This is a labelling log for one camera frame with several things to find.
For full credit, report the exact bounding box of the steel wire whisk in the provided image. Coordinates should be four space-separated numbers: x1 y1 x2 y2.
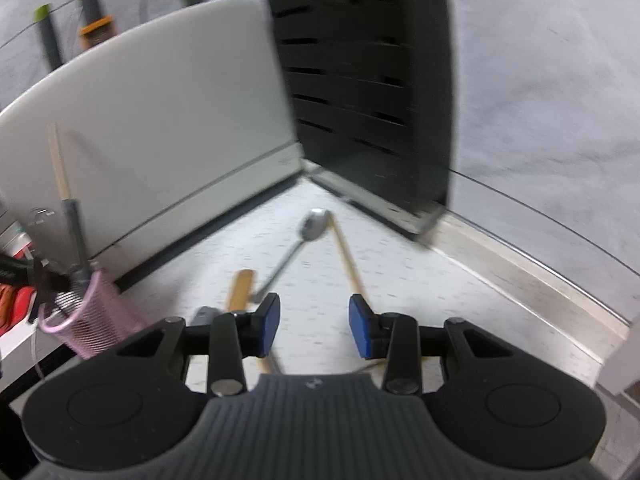
52 286 88 318

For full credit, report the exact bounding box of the red plastic container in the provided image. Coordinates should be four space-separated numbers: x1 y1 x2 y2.
0 284 36 335

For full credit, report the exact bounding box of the long wooden chopstick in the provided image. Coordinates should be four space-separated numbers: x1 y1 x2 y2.
329 212 368 300

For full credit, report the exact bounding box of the pink mesh utensil cup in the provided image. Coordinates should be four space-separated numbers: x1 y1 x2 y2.
38 268 144 360

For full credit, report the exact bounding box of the grey vegetable peeler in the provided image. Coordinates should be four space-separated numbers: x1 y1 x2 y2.
62 198 92 290

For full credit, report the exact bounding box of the grey folding tool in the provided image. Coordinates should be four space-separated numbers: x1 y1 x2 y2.
190 307 221 327

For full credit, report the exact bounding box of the wooden spatula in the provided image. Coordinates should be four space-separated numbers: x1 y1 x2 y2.
226 269 282 374

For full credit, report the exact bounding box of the long curved wooden spoon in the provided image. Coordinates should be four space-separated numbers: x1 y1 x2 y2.
48 124 72 200

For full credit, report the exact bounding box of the black slotted knife block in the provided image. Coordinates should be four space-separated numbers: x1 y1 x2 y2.
268 0 454 238

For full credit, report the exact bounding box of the grey knife steriliser box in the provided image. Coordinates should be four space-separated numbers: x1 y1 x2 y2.
1 0 302 278

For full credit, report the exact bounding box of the green capped knife handle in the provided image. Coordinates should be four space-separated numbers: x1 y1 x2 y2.
34 3 63 70

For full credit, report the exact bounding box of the orange sharpener handle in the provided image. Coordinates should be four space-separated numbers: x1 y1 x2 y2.
78 15 117 50

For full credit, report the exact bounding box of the steel spoon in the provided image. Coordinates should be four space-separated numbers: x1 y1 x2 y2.
252 208 330 304

